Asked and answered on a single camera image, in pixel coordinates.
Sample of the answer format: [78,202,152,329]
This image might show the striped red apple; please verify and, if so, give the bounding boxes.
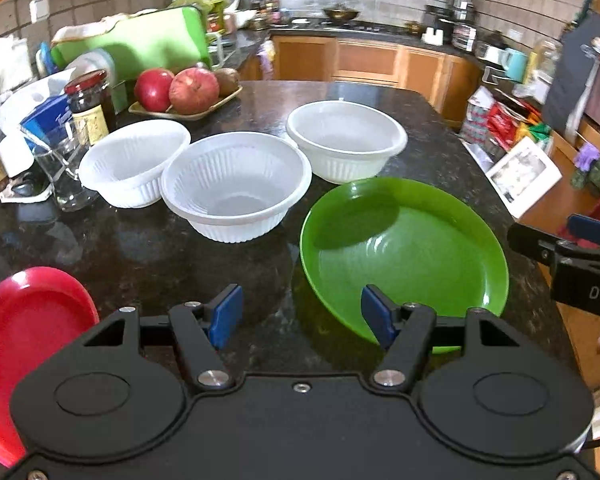
[168,67,221,116]

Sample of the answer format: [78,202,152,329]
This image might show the beige fruit tray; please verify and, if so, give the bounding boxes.
[128,85,244,122]

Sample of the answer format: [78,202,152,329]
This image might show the wooden lower cabinets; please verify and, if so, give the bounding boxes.
[240,35,483,128]

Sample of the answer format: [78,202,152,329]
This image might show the dark wok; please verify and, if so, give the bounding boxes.
[322,5,362,22]

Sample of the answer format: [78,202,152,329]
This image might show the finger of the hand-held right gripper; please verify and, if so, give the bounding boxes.
[566,214,600,250]
[507,222,573,266]

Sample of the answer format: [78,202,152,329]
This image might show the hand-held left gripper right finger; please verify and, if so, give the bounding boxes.
[361,285,521,395]

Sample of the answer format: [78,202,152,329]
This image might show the thin white ribbed bowl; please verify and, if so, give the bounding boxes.
[160,132,313,244]
[78,120,192,209]

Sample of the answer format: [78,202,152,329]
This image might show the purple glove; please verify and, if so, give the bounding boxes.
[574,142,600,171]

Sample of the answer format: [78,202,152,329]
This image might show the red plate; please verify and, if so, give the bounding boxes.
[0,266,101,467]

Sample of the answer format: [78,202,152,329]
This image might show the dark sauce jar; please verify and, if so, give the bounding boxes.
[64,69,119,147]

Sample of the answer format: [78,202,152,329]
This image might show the blue packet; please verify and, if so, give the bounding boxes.
[20,95,88,161]

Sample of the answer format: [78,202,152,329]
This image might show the clear glass cup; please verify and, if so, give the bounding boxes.
[22,122,102,213]

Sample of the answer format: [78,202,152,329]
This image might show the red snack bags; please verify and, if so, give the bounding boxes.
[486,101,553,153]

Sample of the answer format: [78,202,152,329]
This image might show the black hanging board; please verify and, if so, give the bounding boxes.
[542,10,600,147]

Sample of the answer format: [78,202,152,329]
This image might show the green dish rack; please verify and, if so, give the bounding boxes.
[172,0,243,36]

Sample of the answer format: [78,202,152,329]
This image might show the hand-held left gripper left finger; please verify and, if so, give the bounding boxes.
[82,284,244,394]

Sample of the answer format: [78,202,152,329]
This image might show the white picture box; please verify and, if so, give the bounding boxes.
[485,136,564,219]

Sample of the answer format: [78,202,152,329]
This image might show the teal kettle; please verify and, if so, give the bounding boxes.
[502,47,530,83]

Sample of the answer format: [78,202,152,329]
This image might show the green cutting board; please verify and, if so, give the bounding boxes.
[50,5,212,84]

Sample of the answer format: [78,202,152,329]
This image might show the brown kiwi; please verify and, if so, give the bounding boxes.
[214,67,241,99]

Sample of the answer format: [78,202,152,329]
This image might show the thick white bowl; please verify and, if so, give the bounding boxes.
[286,101,408,185]

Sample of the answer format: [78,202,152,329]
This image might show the green plate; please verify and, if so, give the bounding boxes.
[300,178,510,347]

